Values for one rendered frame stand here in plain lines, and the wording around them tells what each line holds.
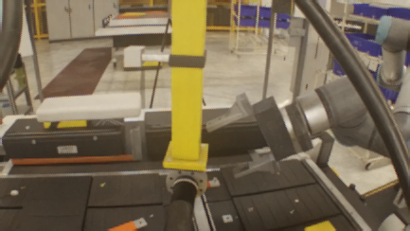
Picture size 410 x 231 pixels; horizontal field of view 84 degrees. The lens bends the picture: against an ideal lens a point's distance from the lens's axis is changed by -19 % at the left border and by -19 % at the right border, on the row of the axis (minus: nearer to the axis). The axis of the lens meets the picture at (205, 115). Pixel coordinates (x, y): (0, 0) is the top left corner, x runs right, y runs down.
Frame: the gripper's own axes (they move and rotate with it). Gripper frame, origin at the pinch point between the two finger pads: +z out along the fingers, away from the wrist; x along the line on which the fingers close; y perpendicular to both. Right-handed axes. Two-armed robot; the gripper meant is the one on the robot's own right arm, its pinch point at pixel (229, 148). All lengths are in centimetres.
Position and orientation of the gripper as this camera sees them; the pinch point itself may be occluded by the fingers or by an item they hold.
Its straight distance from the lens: 61.3
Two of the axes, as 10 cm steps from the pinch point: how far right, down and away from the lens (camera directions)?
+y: 0.7, -4.3, 9.0
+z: -8.8, 3.9, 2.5
